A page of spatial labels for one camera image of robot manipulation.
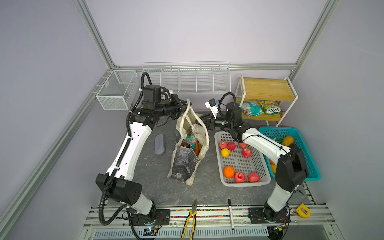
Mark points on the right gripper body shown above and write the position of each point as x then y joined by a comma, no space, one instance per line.
213,123

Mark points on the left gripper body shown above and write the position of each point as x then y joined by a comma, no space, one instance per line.
176,108

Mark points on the cream canvas grocery bag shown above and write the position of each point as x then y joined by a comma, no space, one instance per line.
184,162

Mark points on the orange snack bag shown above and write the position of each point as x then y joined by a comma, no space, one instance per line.
197,149

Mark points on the red apple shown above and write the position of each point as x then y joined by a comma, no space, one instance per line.
253,178
242,145
223,145
231,146
246,152
239,177

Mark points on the teal red snack bag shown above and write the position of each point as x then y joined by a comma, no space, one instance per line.
191,140

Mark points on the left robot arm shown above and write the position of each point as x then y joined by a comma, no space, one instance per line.
119,192

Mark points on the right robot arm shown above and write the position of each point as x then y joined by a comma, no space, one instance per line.
292,169

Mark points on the teal white snack bag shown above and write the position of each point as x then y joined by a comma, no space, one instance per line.
251,108

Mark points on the green Fox's candy bag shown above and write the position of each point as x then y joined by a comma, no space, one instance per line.
270,107

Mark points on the yellow lemon in white basket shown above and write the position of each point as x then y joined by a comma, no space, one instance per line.
225,153

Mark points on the grey cloth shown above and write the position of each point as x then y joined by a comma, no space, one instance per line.
160,146

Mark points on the white plastic fruit basket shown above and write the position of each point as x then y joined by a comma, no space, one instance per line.
254,164

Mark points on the orange tangerine front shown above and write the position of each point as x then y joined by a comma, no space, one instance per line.
229,172

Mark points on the small white mesh box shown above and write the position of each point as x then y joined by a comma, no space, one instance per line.
119,90

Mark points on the wooden two-tier shelf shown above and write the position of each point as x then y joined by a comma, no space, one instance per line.
280,91

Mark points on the yellow squash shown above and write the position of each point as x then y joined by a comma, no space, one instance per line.
274,168

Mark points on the yellow black pliers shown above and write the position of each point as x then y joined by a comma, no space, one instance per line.
192,215

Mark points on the teal plastic vegetable basket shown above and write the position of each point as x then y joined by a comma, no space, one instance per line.
279,133

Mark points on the yellow tape measure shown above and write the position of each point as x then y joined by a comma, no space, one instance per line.
303,211

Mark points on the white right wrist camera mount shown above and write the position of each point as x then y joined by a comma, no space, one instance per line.
212,105

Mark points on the long white wire basket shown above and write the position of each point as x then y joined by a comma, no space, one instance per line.
191,77

